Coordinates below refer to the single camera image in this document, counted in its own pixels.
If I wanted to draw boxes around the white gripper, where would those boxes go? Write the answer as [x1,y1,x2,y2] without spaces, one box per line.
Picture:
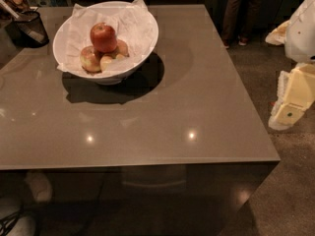
[265,21,315,131]

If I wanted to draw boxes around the red apple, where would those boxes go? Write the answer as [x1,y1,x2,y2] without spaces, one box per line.
[90,23,117,53]

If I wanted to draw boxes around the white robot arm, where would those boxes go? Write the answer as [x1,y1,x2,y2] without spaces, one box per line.
[265,0,315,131]

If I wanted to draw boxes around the reddish apple right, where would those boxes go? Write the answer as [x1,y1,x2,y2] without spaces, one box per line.
[114,39,129,57]

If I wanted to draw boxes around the white bowl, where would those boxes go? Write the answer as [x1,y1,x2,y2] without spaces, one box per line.
[52,0,159,86]

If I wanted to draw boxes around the person's legs in background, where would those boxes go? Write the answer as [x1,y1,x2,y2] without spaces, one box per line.
[221,0,262,48]

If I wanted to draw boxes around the white paper liner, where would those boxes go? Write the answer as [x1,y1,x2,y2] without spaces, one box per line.
[56,0,158,78]

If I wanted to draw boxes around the black mesh basket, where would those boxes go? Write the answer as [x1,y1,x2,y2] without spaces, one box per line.
[5,11,49,48]

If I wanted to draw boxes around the white robot base with cable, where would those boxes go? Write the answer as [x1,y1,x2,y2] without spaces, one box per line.
[0,198,36,236]

